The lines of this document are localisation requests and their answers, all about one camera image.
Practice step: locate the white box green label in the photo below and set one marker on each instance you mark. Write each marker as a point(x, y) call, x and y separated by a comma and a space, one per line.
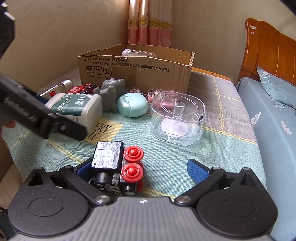
point(74, 104)

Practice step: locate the clear plastic jar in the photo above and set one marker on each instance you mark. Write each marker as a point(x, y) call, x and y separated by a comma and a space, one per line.
point(138, 53)

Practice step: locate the clear round plastic lid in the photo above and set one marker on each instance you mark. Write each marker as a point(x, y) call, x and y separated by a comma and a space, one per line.
point(177, 120)

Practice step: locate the grey hippo toy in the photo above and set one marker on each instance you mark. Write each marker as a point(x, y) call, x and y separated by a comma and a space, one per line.
point(111, 95)

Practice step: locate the person's left hand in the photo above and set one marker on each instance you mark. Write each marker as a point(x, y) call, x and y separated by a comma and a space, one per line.
point(10, 124)

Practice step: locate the mint green oval case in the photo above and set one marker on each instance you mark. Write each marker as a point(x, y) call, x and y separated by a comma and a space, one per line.
point(132, 104)

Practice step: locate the wooden bed headboard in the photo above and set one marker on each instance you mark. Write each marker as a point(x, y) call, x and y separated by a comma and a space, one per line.
point(270, 51)

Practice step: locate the pink patterned curtain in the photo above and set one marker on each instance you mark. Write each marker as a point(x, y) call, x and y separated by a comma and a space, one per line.
point(150, 22)

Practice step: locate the blue printed bed sheet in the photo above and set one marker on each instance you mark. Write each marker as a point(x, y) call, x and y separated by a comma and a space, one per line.
point(272, 148)

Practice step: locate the black toy train red wheels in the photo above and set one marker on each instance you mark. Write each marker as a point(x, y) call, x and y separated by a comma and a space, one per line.
point(107, 157)

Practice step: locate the blue flower print pillow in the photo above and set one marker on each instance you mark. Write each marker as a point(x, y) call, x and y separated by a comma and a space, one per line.
point(275, 88)

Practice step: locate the pink clear charm toy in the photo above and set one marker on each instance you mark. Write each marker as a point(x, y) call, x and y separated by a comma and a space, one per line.
point(151, 93)

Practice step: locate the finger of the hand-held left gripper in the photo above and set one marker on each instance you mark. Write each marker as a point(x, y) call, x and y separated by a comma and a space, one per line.
point(42, 99)
point(69, 127)

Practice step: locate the red toy truck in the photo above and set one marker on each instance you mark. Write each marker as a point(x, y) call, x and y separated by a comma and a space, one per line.
point(77, 89)

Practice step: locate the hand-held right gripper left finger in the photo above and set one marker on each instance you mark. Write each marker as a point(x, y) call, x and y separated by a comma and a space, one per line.
point(82, 172)

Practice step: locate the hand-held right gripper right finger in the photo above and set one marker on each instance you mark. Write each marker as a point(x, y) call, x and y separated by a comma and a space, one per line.
point(197, 171)

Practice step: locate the cardboard box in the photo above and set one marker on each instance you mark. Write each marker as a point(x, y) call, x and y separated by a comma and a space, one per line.
point(136, 71)

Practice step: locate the bottle with silver cap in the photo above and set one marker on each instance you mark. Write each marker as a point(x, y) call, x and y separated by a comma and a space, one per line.
point(59, 88)

